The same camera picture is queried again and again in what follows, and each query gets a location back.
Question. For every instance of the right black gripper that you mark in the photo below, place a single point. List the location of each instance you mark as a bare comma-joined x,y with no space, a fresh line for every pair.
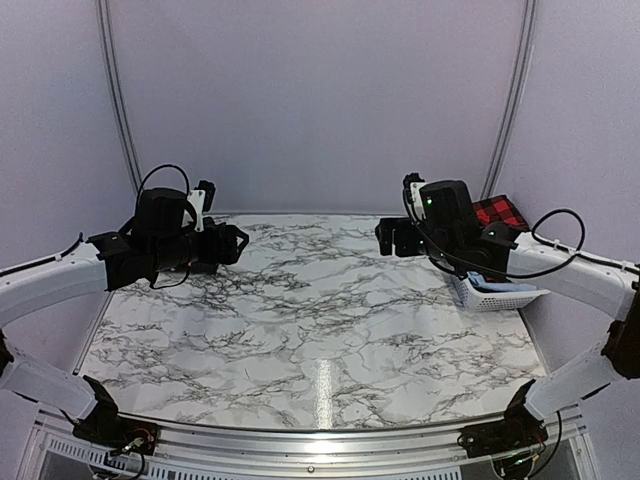
405,247

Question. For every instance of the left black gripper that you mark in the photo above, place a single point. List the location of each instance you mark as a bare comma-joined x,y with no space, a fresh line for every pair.
230,253

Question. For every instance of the red black plaid shirt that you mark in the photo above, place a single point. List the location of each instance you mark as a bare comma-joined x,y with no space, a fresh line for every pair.
499,209

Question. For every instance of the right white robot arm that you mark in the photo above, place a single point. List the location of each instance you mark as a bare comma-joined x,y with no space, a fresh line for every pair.
441,223

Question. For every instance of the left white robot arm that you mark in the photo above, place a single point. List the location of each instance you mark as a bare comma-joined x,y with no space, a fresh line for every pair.
170,229

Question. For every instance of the light blue shirt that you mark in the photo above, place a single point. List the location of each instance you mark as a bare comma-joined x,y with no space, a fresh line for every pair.
482,284

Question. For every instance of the white plastic laundry basket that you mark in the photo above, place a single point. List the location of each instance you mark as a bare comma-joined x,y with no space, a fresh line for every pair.
478,301

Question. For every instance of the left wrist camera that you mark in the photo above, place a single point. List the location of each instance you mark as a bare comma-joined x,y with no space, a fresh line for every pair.
200,200

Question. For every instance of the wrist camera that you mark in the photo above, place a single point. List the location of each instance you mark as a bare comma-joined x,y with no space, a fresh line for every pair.
200,200
412,183

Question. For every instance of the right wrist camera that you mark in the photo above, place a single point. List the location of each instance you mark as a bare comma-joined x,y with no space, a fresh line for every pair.
412,183

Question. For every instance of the right wall aluminium profile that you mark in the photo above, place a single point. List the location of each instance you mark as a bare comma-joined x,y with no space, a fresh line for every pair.
515,92

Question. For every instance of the wall aluminium profile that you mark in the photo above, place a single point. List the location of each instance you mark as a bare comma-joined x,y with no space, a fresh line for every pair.
515,92
116,95

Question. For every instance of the aluminium table front rail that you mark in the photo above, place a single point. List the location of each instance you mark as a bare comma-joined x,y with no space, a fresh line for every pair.
192,451

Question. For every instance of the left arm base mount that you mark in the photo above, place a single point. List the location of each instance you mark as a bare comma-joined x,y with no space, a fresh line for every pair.
120,434

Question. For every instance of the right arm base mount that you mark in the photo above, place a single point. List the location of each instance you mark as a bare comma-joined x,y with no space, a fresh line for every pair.
500,436

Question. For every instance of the left wall aluminium profile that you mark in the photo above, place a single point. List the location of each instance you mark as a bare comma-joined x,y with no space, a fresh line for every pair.
116,95

